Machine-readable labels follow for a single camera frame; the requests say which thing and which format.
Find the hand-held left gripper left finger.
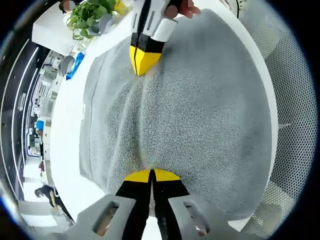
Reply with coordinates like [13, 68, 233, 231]
[74, 168, 154, 240]

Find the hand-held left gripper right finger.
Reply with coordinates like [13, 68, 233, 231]
[152, 168, 241, 240]

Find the grey towel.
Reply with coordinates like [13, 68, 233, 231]
[79, 8, 274, 222]

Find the person's right hand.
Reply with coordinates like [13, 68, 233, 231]
[164, 0, 202, 20]

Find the yellow bottle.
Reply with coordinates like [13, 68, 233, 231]
[113, 0, 131, 15]

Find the green potted plant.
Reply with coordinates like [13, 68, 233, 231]
[65, 0, 118, 41]

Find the blue wipes packet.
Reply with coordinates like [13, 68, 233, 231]
[65, 52, 86, 81]

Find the grey bowl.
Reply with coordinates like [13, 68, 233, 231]
[59, 55, 76, 75]

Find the white table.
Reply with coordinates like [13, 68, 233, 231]
[48, 0, 280, 240]

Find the grey mesh office chair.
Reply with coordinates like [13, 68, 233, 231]
[236, 0, 315, 240]

